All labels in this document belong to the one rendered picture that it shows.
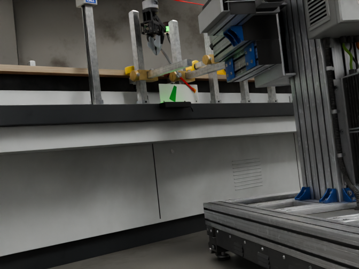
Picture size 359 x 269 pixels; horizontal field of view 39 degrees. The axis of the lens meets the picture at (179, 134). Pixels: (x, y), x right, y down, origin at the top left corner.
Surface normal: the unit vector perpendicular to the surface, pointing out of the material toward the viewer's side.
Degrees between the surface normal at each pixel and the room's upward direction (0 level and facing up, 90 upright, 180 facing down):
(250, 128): 90
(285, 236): 90
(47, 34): 90
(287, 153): 90
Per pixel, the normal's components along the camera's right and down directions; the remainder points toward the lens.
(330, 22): -0.97, 0.09
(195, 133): 0.65, -0.11
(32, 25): 0.22, -0.07
